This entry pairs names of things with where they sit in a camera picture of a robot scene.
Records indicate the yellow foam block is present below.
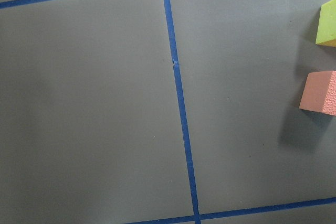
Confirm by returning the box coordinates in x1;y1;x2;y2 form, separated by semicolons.
316;0;336;47

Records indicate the orange foam block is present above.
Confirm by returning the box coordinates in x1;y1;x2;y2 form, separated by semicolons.
299;71;335;116

